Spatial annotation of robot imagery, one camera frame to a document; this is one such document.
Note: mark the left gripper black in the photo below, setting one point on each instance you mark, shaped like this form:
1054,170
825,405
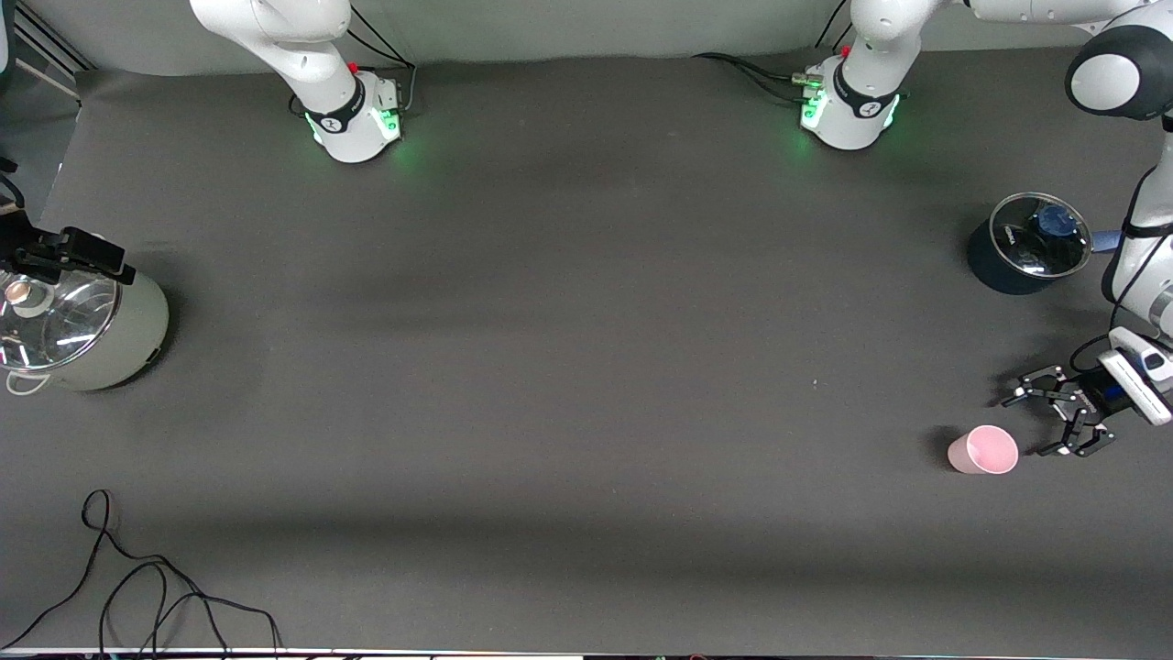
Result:
1090,400

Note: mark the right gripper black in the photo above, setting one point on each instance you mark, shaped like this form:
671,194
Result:
26,253

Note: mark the pink plastic cup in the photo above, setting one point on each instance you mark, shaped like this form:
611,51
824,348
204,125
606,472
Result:
981,451

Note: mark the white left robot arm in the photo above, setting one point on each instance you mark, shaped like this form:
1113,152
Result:
852,101

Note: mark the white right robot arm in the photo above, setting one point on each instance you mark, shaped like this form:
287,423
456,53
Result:
339,101

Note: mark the glass lid with beige knob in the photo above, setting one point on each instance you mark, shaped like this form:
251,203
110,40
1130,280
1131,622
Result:
55,321

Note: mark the grey-green cooking pot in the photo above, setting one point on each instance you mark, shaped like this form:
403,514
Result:
119,339

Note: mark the dark blue saucepan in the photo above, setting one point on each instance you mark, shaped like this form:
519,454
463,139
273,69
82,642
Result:
994,266

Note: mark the glass lid with blue knob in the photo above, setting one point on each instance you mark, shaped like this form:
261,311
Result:
1026,238

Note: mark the metal frame rail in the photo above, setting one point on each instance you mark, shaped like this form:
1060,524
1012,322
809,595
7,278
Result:
50,41

